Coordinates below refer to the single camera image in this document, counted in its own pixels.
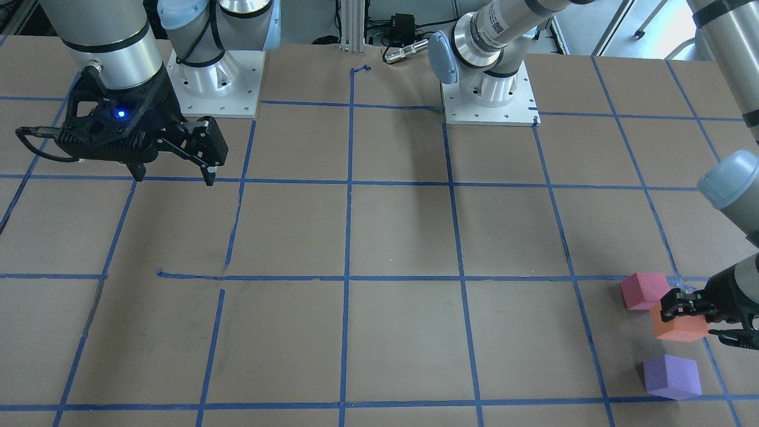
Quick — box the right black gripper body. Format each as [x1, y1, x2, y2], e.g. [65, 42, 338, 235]
[55, 66, 228, 170]

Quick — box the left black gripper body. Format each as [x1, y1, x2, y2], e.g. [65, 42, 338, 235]
[659, 267, 758, 332]

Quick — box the orange foam block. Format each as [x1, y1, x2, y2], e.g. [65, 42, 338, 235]
[649, 304, 709, 343]

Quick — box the red foam block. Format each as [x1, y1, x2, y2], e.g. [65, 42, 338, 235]
[619, 272, 670, 311]

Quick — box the purple foam block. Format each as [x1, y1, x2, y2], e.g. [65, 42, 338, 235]
[643, 354, 703, 400]

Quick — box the silver metal cylinder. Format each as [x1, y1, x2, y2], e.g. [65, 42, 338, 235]
[382, 40, 429, 65]

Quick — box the black power adapter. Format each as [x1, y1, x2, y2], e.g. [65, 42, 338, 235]
[387, 13, 416, 46]

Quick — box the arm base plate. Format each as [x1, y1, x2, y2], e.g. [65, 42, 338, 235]
[440, 62, 541, 127]
[167, 50, 266, 119]

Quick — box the aluminium frame post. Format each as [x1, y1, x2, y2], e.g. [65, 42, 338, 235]
[339, 0, 366, 55]

